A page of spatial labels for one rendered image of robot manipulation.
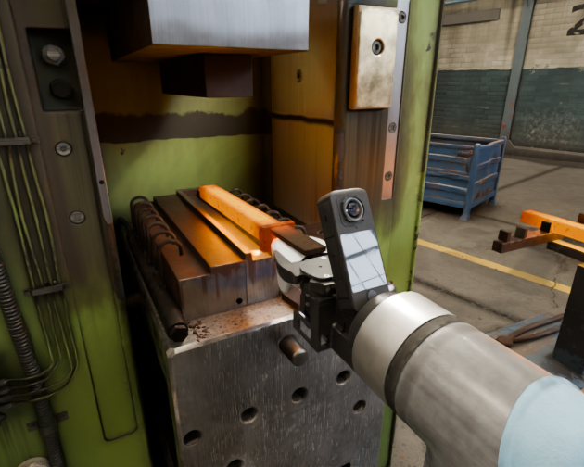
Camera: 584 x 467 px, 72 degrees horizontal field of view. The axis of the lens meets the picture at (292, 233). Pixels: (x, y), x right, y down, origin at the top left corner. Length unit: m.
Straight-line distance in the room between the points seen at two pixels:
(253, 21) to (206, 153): 0.54
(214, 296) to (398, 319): 0.33
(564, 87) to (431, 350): 7.85
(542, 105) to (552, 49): 0.85
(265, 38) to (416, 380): 0.42
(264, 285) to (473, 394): 0.40
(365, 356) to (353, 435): 0.51
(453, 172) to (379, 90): 3.37
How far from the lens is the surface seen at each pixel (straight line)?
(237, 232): 0.71
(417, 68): 0.91
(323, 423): 0.76
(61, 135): 0.64
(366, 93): 0.79
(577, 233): 0.92
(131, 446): 0.90
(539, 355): 1.00
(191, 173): 1.03
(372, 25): 0.80
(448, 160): 4.16
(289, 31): 0.57
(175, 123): 1.01
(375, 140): 0.84
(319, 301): 0.39
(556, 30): 8.23
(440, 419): 0.29
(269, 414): 0.68
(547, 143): 8.17
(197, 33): 0.52
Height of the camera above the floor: 1.23
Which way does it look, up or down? 21 degrees down
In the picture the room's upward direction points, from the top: straight up
